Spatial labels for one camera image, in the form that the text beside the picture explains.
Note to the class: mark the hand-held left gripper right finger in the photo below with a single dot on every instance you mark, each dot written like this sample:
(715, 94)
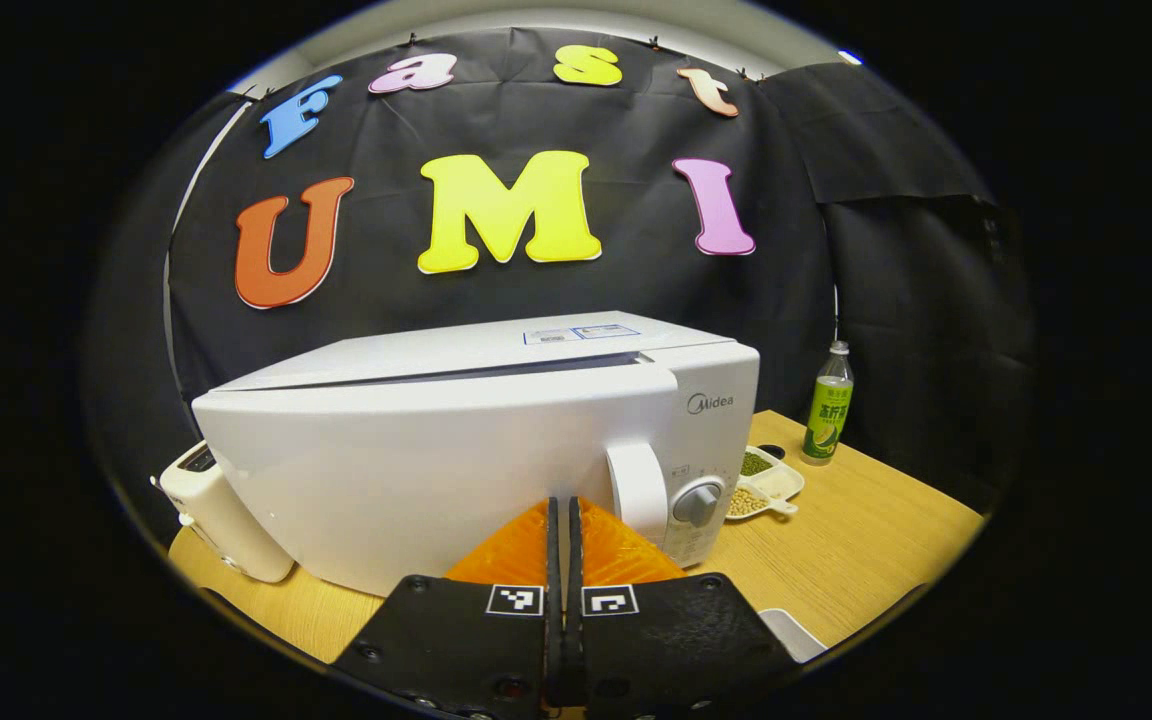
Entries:
(676, 640)

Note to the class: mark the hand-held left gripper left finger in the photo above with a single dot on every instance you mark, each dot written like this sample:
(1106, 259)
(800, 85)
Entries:
(456, 640)

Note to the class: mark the white microwave oven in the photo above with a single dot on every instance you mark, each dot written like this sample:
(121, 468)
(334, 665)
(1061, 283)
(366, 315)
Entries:
(436, 470)

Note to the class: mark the white rectangular tray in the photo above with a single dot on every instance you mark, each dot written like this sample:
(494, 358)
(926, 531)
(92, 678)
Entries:
(796, 635)

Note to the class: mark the white divided dish with beans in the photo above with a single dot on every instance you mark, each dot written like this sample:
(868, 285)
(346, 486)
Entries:
(781, 482)

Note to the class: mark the white toaster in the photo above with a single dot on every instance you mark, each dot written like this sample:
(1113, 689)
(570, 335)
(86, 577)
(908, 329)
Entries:
(226, 530)

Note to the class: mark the green drink bottle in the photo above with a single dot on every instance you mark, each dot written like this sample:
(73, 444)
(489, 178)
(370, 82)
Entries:
(826, 420)

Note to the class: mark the black backdrop cloth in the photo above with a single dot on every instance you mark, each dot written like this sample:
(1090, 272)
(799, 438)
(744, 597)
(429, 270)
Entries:
(636, 290)

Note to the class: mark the small ceiling light panel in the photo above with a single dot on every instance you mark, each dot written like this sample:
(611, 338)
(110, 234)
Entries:
(849, 57)

